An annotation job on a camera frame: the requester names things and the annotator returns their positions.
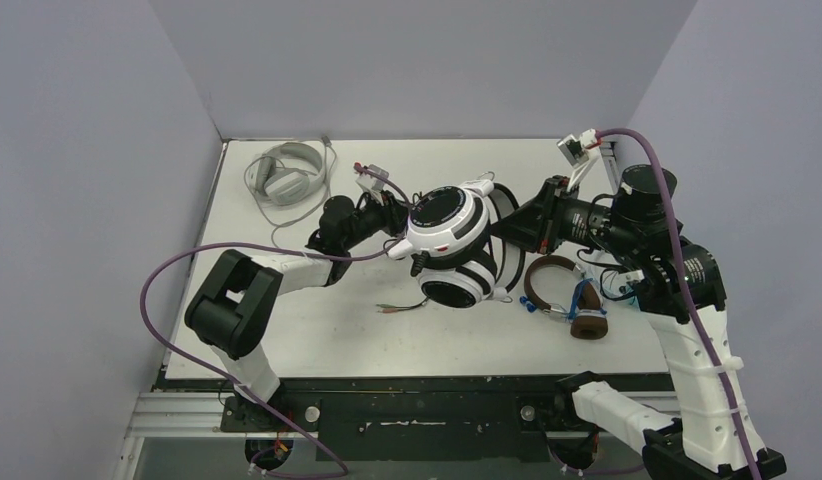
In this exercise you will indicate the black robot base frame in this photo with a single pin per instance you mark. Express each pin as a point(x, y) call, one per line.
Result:
point(433, 418)

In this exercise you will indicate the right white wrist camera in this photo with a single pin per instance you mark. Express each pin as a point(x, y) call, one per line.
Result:
point(581, 152)

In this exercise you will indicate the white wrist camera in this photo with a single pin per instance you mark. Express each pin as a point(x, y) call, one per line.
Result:
point(581, 152)
point(371, 179)

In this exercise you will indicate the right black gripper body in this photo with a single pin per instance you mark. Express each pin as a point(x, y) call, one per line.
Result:
point(548, 217)

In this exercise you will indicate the brown headphones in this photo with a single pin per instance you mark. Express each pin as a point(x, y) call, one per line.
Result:
point(581, 328)

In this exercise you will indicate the black and white headphones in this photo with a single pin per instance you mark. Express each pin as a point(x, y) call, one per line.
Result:
point(448, 238)

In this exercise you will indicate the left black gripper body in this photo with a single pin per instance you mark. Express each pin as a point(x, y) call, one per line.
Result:
point(374, 217)

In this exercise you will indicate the teal cat-ear headphones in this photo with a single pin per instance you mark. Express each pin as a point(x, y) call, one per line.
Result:
point(628, 292)

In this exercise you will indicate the grey white headphones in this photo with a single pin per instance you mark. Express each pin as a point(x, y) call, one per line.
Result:
point(287, 174)

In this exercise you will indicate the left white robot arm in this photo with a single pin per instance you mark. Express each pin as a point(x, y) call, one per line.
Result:
point(231, 310)

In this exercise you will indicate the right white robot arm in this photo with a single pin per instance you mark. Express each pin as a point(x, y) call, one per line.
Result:
point(678, 285)

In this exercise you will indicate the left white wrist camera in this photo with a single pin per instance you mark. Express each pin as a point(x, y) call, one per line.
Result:
point(371, 179)

